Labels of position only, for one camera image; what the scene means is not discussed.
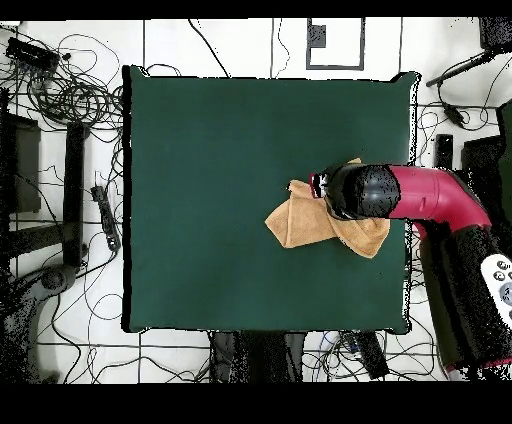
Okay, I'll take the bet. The yellow terry towel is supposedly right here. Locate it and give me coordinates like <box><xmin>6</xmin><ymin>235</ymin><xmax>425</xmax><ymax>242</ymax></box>
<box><xmin>264</xmin><ymin>157</ymin><xmax>392</xmax><ymax>260</ymax></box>

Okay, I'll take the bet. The black flat panel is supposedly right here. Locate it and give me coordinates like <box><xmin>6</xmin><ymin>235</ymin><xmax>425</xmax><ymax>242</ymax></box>
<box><xmin>459</xmin><ymin>135</ymin><xmax>504</xmax><ymax>181</ymax></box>

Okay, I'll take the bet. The black flat box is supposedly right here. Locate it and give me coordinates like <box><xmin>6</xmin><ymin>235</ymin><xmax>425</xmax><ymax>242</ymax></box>
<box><xmin>0</xmin><ymin>113</ymin><xmax>42</xmax><ymax>215</ymax></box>

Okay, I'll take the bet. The long black bar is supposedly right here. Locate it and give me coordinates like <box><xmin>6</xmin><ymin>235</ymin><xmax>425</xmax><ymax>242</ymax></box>
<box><xmin>61</xmin><ymin>120</ymin><xmax>90</xmax><ymax>268</ymax></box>
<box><xmin>434</xmin><ymin>133</ymin><xmax>455</xmax><ymax>170</ymax></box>

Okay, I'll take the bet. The dark green table cloth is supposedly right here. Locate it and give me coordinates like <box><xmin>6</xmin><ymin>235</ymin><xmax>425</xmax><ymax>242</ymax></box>
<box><xmin>121</xmin><ymin>64</ymin><xmax>419</xmax><ymax>335</ymax></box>

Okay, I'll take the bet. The black power adapter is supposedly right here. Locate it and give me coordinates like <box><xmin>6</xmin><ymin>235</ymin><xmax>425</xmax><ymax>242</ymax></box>
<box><xmin>442</xmin><ymin>102</ymin><xmax>467</xmax><ymax>130</ymax></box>

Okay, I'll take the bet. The black power strip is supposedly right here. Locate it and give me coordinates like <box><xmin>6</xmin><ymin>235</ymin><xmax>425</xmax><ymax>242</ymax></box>
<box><xmin>351</xmin><ymin>330</ymin><xmax>390</xmax><ymax>380</ymax></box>
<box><xmin>90</xmin><ymin>184</ymin><xmax>122</xmax><ymax>252</ymax></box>

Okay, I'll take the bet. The black robot stand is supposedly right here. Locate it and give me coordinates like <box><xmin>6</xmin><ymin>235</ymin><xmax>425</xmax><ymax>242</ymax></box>
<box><xmin>209</xmin><ymin>330</ymin><xmax>307</xmax><ymax>383</ymax></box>

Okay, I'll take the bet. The black rod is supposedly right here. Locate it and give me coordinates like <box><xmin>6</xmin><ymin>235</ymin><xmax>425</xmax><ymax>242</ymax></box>
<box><xmin>424</xmin><ymin>49</ymin><xmax>499</xmax><ymax>88</ymax></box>

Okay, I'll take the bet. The black square box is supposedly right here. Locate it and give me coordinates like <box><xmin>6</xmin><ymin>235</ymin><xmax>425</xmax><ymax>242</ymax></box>
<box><xmin>478</xmin><ymin>16</ymin><xmax>512</xmax><ymax>52</ymax></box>

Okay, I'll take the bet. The grey wheeled stand base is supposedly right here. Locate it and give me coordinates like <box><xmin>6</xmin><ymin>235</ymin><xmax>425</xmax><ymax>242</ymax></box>
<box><xmin>0</xmin><ymin>262</ymin><xmax>79</xmax><ymax>383</ymax></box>

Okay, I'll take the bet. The black electronics box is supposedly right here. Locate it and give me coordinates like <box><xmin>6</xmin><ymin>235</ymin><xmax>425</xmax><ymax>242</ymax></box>
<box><xmin>5</xmin><ymin>37</ymin><xmax>60</xmax><ymax>72</ymax></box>

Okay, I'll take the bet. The grey floor outlet frame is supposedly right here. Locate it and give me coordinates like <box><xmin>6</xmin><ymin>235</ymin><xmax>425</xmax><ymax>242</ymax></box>
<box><xmin>305</xmin><ymin>16</ymin><xmax>366</xmax><ymax>72</ymax></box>

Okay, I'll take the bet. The tangled black cable bundle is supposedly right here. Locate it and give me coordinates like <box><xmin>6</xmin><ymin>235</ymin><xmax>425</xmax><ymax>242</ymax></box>
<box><xmin>0</xmin><ymin>23</ymin><xmax>125</xmax><ymax>133</ymax></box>

